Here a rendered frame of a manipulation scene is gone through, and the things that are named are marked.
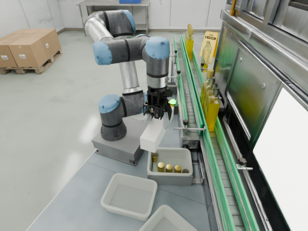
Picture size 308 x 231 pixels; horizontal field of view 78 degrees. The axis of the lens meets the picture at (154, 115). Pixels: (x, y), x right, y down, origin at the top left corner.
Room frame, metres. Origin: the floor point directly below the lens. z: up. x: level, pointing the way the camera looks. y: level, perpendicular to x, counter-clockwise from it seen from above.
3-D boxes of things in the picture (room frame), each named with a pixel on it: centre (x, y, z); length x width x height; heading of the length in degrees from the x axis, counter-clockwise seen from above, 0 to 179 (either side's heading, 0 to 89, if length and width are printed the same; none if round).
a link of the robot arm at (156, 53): (0.60, -0.01, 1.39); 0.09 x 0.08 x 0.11; 23
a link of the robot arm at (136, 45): (0.68, 0.04, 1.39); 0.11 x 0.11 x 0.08; 23
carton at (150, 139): (0.61, -0.02, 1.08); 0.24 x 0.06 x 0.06; 158
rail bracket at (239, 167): (0.49, -0.38, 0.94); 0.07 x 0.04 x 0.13; 87
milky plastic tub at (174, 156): (0.63, -0.08, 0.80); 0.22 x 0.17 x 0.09; 87
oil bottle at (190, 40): (1.94, -0.36, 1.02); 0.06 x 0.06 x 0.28; 87
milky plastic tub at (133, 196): (0.46, 0.11, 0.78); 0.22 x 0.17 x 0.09; 76
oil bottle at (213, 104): (0.83, -0.32, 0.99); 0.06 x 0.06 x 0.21; 87
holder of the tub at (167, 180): (0.63, -0.11, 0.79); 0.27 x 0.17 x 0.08; 87
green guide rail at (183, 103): (1.64, -0.22, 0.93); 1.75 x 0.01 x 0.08; 177
